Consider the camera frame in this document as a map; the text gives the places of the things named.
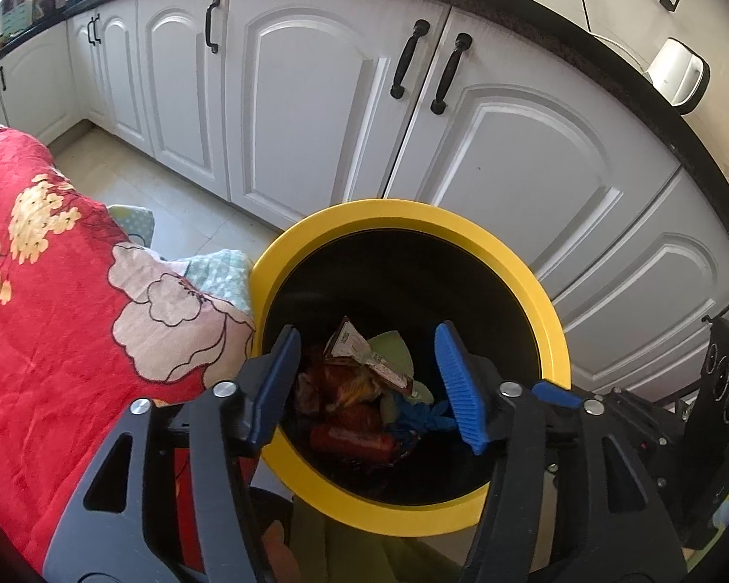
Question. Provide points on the teal dotted cloth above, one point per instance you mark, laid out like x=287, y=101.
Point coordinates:
x=225, y=273

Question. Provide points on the blue glove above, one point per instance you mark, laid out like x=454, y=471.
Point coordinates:
x=422, y=416

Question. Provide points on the white electric kettle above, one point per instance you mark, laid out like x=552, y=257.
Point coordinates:
x=674, y=73

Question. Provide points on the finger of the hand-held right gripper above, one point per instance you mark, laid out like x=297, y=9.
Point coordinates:
x=556, y=392

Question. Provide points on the red floral tablecloth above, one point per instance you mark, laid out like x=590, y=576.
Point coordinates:
x=48, y=316

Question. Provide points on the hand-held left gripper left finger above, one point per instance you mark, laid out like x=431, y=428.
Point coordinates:
x=273, y=388

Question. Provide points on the black wall hook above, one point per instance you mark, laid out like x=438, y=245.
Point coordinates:
x=670, y=0

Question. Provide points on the white base cabinet row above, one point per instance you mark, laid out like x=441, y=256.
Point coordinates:
x=316, y=103

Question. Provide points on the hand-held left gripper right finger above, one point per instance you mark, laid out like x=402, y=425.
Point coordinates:
x=461, y=388

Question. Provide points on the yellow rimmed trash bin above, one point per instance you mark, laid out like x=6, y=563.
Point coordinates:
x=401, y=215

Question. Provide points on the black kitchen countertop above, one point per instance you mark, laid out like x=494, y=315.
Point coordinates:
x=522, y=18

